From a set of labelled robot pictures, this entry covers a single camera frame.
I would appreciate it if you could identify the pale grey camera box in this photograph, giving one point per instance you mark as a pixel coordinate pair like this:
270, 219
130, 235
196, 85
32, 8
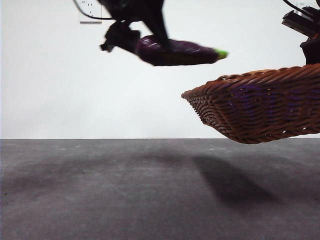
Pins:
297, 21

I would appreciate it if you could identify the purple eggplant with green stem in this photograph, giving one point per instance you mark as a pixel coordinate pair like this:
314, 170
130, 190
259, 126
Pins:
187, 54

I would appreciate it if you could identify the brown woven wicker basket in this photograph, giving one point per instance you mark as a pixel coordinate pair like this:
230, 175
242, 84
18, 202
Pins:
262, 107

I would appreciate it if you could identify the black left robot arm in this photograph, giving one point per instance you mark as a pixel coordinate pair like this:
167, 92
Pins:
130, 10

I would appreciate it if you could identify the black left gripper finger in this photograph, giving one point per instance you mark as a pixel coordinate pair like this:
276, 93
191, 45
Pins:
160, 30
120, 37

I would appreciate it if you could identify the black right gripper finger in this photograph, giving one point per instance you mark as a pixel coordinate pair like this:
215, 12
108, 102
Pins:
312, 53

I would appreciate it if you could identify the white wall socket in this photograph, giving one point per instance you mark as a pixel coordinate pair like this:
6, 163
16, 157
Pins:
311, 5
93, 11

